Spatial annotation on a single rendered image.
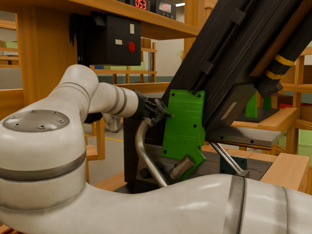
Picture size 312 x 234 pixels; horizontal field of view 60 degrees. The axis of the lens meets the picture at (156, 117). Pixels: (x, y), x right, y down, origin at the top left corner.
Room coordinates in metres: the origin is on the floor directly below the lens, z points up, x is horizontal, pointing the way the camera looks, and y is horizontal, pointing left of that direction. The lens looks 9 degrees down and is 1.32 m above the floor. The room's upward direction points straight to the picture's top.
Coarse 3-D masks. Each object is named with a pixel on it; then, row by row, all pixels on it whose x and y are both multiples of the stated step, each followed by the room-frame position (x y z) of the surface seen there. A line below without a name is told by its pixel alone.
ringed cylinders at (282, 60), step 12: (300, 24) 0.83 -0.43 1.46; (300, 36) 0.82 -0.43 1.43; (288, 48) 0.84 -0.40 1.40; (300, 48) 0.91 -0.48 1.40; (276, 60) 0.86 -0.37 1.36; (288, 60) 0.89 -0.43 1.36; (264, 72) 0.87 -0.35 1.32; (276, 72) 0.86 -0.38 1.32; (264, 84) 0.87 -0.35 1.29; (276, 84) 1.00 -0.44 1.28
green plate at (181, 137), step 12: (180, 96) 0.82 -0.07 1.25; (192, 96) 0.80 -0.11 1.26; (204, 96) 0.78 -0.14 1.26; (168, 108) 0.83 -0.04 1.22; (180, 108) 0.81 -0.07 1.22; (192, 108) 0.79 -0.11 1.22; (168, 120) 0.82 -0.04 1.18; (180, 120) 0.80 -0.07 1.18; (192, 120) 0.78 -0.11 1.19; (168, 132) 0.81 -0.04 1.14; (180, 132) 0.79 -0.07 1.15; (192, 132) 0.77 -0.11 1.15; (204, 132) 0.82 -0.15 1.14; (168, 144) 0.80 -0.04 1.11; (180, 144) 0.78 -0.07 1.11; (192, 144) 0.76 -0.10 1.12; (168, 156) 0.79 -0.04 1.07; (180, 156) 0.77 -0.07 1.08
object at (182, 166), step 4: (184, 156) 0.72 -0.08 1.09; (188, 156) 0.73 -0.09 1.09; (184, 160) 0.72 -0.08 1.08; (188, 160) 0.71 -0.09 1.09; (192, 160) 0.72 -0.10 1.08; (180, 164) 0.72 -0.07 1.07; (184, 164) 0.71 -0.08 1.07; (188, 164) 0.71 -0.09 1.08; (192, 164) 0.71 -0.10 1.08; (176, 168) 0.72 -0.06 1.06; (180, 168) 0.72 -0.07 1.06; (184, 168) 0.72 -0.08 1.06; (188, 168) 0.72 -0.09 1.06; (172, 172) 0.73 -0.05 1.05; (176, 172) 0.72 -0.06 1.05; (180, 172) 0.72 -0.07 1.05; (184, 172) 0.72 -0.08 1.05; (172, 176) 0.72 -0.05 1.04; (176, 176) 0.72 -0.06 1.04; (180, 176) 0.73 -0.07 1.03; (176, 180) 0.72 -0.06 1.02
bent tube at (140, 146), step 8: (160, 104) 0.81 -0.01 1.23; (160, 112) 0.81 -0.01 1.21; (168, 112) 0.81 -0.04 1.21; (144, 120) 0.82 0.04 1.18; (144, 128) 0.82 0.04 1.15; (136, 136) 0.82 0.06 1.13; (144, 136) 0.83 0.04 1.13; (136, 144) 0.82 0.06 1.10; (144, 144) 0.82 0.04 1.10; (144, 152) 0.80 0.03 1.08; (144, 160) 0.79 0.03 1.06; (152, 160) 0.79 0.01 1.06; (152, 168) 0.77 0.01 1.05; (152, 176) 0.76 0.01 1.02; (160, 176) 0.75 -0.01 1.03; (160, 184) 0.74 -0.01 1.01; (168, 184) 0.73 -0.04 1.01
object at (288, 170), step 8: (280, 160) 1.29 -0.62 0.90; (288, 160) 1.29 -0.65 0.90; (296, 160) 1.29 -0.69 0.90; (304, 160) 1.29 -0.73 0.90; (272, 168) 1.17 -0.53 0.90; (280, 168) 1.17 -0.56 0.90; (288, 168) 1.17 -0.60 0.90; (296, 168) 1.17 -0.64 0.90; (304, 168) 1.17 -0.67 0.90; (264, 176) 1.07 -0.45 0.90; (272, 176) 1.07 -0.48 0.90; (280, 176) 1.07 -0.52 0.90; (288, 176) 1.07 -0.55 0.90; (296, 176) 1.07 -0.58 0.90; (304, 176) 1.15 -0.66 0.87; (280, 184) 0.99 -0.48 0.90; (288, 184) 0.99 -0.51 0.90; (296, 184) 0.99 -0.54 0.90; (304, 184) 1.18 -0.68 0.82; (304, 192) 1.22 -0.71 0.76
